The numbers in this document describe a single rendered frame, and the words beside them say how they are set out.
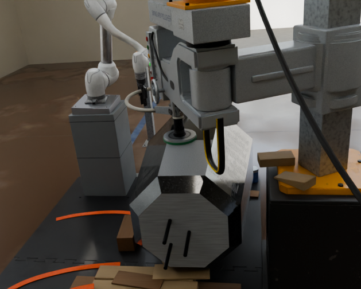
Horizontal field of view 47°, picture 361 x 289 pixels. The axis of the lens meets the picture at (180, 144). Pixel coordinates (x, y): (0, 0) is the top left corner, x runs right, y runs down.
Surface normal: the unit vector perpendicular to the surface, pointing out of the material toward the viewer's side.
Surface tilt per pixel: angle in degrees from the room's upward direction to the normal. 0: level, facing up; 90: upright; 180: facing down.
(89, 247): 0
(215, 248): 90
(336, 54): 90
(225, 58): 90
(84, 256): 0
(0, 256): 0
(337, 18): 90
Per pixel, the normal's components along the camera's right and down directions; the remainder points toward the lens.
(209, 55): 0.28, 0.36
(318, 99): -0.93, 0.22
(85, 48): -0.15, 0.41
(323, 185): -0.08, -0.91
